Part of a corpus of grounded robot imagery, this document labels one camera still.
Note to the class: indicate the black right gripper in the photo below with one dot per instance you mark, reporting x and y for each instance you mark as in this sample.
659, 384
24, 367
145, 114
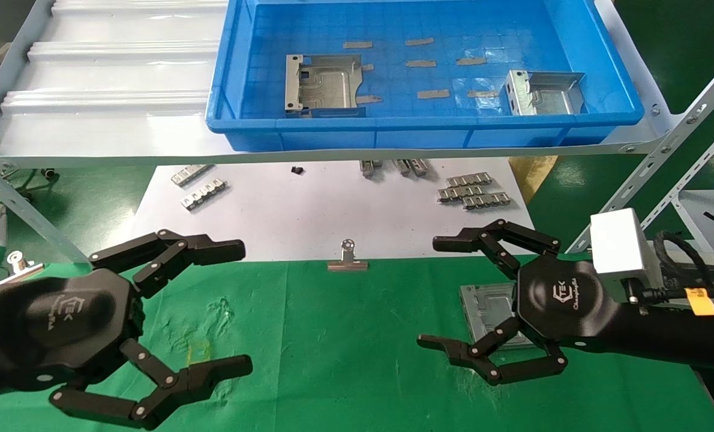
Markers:
567, 306

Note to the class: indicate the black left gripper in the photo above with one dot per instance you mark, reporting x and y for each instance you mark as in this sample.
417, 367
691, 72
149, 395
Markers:
63, 324

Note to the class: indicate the silver sheet metal tray part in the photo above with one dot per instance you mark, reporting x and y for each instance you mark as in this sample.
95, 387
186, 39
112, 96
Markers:
489, 306
549, 99
327, 84

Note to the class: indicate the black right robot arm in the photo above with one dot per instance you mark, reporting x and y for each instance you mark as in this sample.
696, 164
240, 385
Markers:
675, 336

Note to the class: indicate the silver binder clip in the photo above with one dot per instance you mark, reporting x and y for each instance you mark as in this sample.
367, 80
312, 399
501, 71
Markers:
348, 264
18, 267

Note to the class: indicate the green table cloth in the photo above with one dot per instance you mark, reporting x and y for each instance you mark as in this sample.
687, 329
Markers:
345, 336

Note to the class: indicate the white paper sheet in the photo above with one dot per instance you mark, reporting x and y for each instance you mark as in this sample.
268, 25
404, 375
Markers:
309, 216

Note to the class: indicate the blue plastic bin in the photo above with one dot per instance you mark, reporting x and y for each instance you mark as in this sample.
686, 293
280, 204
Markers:
309, 135

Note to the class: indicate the perforated grey angle strut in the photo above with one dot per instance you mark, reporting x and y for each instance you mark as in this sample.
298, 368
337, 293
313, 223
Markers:
687, 174
30, 213
657, 150

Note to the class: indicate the small silver bracket strip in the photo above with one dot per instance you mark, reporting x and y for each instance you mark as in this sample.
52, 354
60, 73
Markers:
459, 193
401, 167
204, 195
419, 167
486, 201
192, 174
369, 168
469, 179

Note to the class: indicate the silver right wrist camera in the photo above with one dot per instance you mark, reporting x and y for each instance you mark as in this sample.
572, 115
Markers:
618, 249

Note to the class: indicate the white plastic roller rail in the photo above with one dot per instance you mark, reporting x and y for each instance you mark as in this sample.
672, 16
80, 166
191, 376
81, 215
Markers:
105, 102
141, 7
123, 51

